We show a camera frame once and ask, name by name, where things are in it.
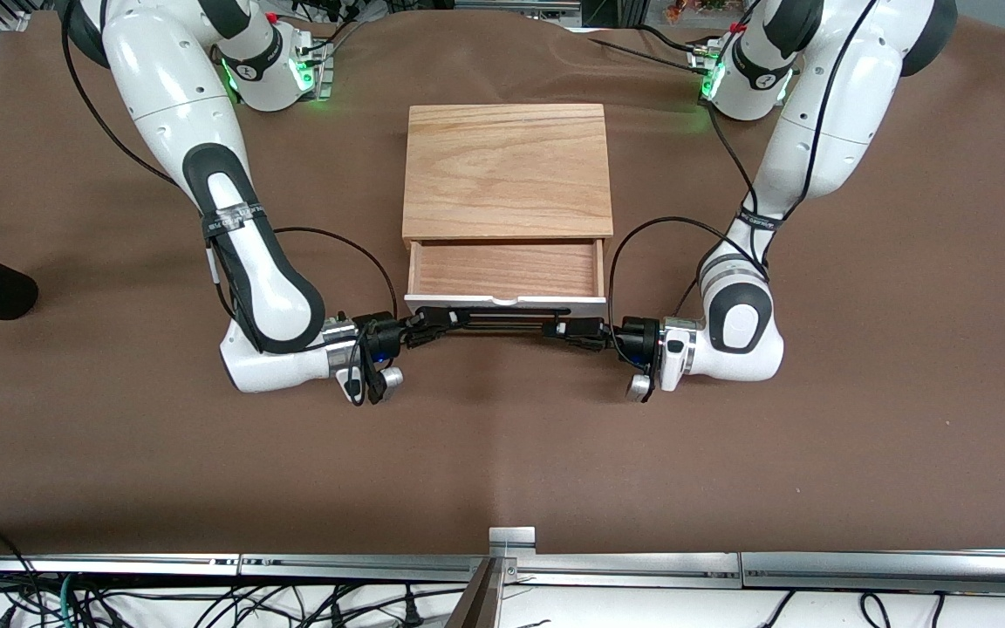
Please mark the small aluminium bracket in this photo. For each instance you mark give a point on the small aluminium bracket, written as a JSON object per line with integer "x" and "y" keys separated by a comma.
{"x": 512, "y": 539}

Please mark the aluminium table edge rail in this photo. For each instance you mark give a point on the aluminium table edge rail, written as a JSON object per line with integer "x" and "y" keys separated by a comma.
{"x": 363, "y": 565}
{"x": 92, "y": 563}
{"x": 895, "y": 565}

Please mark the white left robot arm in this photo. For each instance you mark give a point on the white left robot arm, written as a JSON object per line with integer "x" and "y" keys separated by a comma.
{"x": 738, "y": 336}

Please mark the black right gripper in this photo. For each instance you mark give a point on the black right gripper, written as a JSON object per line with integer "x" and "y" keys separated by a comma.
{"x": 383, "y": 335}

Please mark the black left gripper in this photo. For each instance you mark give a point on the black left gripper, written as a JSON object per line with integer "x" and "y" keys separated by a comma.
{"x": 633, "y": 338}

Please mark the wooden drawer cabinet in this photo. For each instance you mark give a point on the wooden drawer cabinet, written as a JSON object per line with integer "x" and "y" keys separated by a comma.
{"x": 507, "y": 170}

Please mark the brown table cover sheet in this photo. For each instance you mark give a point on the brown table cover sheet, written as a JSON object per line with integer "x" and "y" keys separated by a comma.
{"x": 502, "y": 453}

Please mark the aluminium support profile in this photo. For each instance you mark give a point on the aluminium support profile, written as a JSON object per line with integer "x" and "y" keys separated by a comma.
{"x": 481, "y": 602}

